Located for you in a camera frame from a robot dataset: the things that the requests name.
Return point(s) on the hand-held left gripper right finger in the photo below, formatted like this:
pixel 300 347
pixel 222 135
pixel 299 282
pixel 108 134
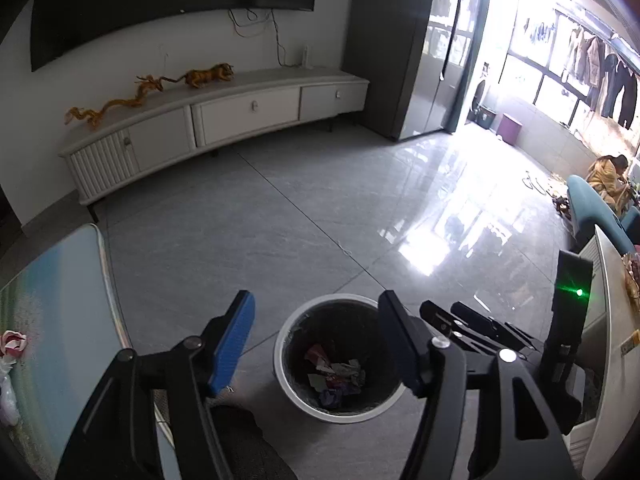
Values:
pixel 400 340

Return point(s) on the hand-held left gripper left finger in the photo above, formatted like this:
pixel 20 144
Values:
pixel 235 340

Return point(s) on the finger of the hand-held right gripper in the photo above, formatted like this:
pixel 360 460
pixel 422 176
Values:
pixel 450 322
pixel 505 332

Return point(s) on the white bin with black liner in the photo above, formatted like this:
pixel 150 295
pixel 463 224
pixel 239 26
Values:
pixel 295 395

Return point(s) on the pink white wrapper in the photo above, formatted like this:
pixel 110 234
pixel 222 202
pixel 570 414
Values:
pixel 12 342

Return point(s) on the clear plastic bag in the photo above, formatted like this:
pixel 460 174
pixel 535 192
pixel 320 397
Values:
pixel 7 400

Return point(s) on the white side cabinet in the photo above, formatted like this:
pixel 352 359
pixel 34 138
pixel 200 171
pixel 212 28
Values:
pixel 610 310

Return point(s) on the yellow sticker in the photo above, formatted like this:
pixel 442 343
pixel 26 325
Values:
pixel 630 342

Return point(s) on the golden pink table ornament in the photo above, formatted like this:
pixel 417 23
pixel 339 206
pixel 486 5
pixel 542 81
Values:
pixel 632 280

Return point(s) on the blue sofa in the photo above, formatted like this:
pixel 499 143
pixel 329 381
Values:
pixel 595 210

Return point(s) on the landscape printed table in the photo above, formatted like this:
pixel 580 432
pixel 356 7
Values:
pixel 55 310

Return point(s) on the purple storage box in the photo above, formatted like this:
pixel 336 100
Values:
pixel 511 130

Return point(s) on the dark storage bin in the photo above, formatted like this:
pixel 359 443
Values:
pixel 485 116

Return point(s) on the white low television cabinet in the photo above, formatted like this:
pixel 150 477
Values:
pixel 240 110

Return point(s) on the golden dragon figurine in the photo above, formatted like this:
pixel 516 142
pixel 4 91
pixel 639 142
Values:
pixel 117 105

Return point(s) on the golden tiger figurine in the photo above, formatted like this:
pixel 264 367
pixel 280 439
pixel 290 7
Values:
pixel 205 76

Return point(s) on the row of hanging clothes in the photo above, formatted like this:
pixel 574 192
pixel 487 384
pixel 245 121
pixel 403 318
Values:
pixel 595 65

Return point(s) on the tall grey refrigerator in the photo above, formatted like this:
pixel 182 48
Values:
pixel 390 50

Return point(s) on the white power strip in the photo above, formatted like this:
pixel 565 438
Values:
pixel 305 56

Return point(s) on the large black wall television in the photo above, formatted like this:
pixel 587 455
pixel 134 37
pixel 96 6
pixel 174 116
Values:
pixel 150 0

